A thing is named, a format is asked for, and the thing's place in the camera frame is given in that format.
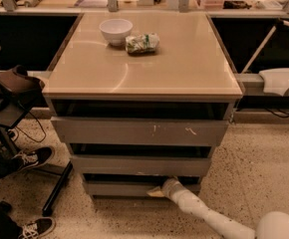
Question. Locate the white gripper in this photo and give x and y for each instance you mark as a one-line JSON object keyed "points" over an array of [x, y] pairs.
{"points": [[171, 186]]}

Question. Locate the green white snack bag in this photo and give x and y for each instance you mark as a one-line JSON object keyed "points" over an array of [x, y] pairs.
{"points": [[141, 44]]}

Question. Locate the black rolling stand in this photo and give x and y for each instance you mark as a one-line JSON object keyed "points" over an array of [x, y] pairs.
{"points": [[10, 116]]}

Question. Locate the black sneaker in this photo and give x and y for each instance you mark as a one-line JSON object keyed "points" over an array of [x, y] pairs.
{"points": [[37, 229], [33, 159]]}

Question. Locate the grey drawer cabinet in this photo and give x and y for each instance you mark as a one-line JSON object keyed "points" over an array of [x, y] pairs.
{"points": [[187, 78]]}

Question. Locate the brown VR headset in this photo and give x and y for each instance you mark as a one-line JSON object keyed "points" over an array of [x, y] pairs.
{"points": [[18, 86]]}

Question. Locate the white dustpan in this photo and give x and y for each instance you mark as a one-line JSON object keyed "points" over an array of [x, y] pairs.
{"points": [[276, 81]]}

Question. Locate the white broom handle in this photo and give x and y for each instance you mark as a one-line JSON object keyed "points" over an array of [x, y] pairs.
{"points": [[279, 22]]}

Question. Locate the black sneaker lower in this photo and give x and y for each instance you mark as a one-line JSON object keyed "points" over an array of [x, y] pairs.
{"points": [[37, 229]]}

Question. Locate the grey drawer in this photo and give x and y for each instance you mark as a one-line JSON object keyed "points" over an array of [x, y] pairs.
{"points": [[201, 132], [118, 189], [140, 165]]}

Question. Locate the grey middle drawer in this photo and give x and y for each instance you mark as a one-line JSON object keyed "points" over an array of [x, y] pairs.
{"points": [[140, 165]]}

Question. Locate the black sneaker upper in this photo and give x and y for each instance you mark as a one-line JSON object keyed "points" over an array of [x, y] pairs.
{"points": [[33, 159]]}

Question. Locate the grey top drawer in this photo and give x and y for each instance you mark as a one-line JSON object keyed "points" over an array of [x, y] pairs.
{"points": [[201, 132]]}

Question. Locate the grey bottom drawer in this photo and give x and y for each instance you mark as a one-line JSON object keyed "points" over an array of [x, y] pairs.
{"points": [[118, 189]]}

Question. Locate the white bowl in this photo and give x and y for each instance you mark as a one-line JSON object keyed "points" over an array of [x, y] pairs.
{"points": [[115, 31]]}

